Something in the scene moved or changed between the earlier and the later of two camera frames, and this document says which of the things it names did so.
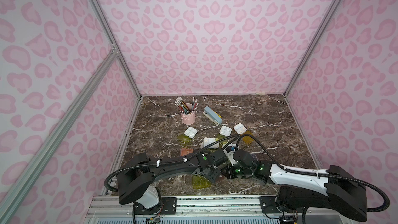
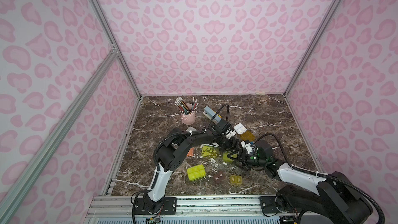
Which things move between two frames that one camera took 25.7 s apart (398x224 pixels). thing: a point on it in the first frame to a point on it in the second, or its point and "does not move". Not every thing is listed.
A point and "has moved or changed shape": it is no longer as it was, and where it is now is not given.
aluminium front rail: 222,210 does not move
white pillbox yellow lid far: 242,129 does not move
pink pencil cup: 188,116 does not move
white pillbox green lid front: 199,181 has moved or changed shape
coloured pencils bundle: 184,107 does not move
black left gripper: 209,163 to 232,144
